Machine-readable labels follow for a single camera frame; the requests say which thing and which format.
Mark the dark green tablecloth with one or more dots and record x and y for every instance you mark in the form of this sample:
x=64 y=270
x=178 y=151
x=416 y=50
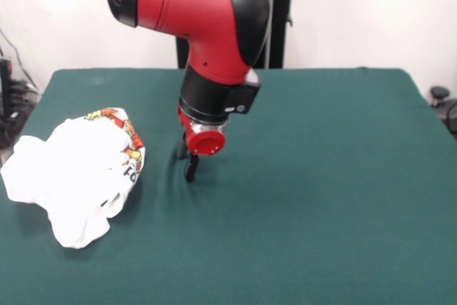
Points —
x=285 y=194

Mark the white printed t-shirt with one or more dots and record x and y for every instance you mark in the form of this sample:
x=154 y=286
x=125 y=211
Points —
x=71 y=176

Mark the black office chair base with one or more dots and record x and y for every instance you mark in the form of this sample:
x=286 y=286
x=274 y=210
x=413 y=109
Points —
x=441 y=94

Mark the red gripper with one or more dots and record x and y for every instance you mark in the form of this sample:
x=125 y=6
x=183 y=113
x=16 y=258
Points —
x=203 y=140

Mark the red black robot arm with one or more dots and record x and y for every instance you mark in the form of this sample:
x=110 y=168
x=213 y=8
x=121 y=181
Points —
x=200 y=26

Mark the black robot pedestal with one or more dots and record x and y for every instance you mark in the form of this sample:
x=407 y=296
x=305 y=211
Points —
x=278 y=26

